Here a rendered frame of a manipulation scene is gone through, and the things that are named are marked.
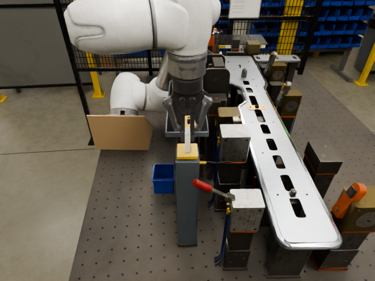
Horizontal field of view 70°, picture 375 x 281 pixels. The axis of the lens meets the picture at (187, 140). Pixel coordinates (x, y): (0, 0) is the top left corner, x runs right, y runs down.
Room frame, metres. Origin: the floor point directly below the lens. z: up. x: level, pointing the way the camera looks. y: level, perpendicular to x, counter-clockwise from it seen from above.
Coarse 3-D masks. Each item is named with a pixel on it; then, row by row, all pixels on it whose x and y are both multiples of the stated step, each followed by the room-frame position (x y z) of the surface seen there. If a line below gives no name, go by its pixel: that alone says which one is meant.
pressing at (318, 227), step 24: (240, 72) 1.49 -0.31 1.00; (264, 96) 1.20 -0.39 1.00; (264, 144) 0.82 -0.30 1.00; (288, 144) 0.82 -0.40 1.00; (264, 168) 0.69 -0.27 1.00; (288, 168) 0.69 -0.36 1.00; (264, 192) 0.57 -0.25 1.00; (288, 192) 0.58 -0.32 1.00; (312, 192) 0.58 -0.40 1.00; (288, 216) 0.48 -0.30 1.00; (312, 216) 0.48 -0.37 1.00; (288, 240) 0.41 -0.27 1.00; (312, 240) 0.41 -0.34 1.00; (336, 240) 0.41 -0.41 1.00
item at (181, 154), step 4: (180, 144) 0.63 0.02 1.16; (184, 144) 0.63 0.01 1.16; (192, 144) 0.63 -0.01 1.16; (196, 144) 0.63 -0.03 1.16; (180, 148) 0.61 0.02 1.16; (184, 148) 0.61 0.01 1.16; (192, 148) 0.61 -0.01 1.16; (196, 148) 0.61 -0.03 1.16; (180, 152) 0.59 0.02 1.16; (184, 152) 0.59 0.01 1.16; (192, 152) 0.59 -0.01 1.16; (196, 152) 0.59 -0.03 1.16; (180, 156) 0.57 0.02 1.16; (184, 156) 0.57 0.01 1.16; (188, 156) 0.57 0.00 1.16; (192, 156) 0.57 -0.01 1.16; (196, 156) 0.57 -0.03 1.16
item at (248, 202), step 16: (240, 192) 0.52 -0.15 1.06; (256, 192) 0.52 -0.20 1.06; (240, 208) 0.47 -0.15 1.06; (256, 208) 0.47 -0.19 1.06; (240, 224) 0.47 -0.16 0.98; (256, 224) 0.47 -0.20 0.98; (224, 240) 0.49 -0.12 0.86; (240, 240) 0.48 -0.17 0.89; (224, 256) 0.50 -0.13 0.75; (240, 256) 0.47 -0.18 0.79
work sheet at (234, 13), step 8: (232, 0) 2.11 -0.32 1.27; (240, 0) 2.11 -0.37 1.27; (248, 0) 2.11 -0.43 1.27; (256, 0) 2.11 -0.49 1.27; (232, 8) 2.11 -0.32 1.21; (240, 8) 2.11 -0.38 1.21; (248, 8) 2.11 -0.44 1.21; (256, 8) 2.11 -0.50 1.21; (232, 16) 2.11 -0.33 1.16; (240, 16) 2.11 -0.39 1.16; (248, 16) 2.11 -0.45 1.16; (256, 16) 2.11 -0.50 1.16
